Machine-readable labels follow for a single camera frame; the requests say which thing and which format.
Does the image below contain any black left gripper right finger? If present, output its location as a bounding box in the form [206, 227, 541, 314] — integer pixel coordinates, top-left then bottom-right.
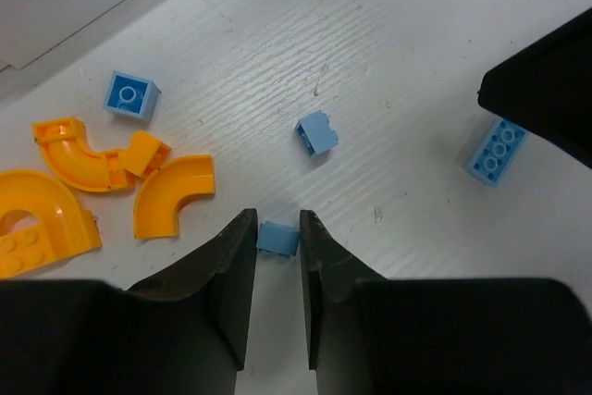
[300, 210, 591, 394]

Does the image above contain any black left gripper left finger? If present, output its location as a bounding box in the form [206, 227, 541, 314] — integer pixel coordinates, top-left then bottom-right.
[1, 209, 257, 394]

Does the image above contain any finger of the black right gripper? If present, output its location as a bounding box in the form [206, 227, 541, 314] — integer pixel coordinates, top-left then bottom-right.
[477, 9, 592, 167]

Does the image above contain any light blue small lego brick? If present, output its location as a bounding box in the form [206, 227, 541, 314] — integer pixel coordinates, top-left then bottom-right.
[256, 221, 300, 258]

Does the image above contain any orange curved lego quarter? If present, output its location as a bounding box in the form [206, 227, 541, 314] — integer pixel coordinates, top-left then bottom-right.
[133, 154, 216, 240]

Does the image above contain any orange curved lego elbow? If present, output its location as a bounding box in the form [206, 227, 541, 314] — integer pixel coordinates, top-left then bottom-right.
[31, 117, 171, 193]

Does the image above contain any light blue long lego brick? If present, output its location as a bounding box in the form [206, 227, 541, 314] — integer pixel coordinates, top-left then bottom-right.
[461, 117, 530, 187]

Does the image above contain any orange round arch lego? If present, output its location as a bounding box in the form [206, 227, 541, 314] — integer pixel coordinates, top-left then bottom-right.
[1, 169, 102, 279]

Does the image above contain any light blue square lego brick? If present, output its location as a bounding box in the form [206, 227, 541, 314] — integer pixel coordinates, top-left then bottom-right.
[295, 110, 339, 157]

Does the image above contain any light blue hollow lego brick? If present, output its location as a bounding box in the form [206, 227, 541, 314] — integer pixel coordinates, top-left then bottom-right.
[103, 71, 161, 124]

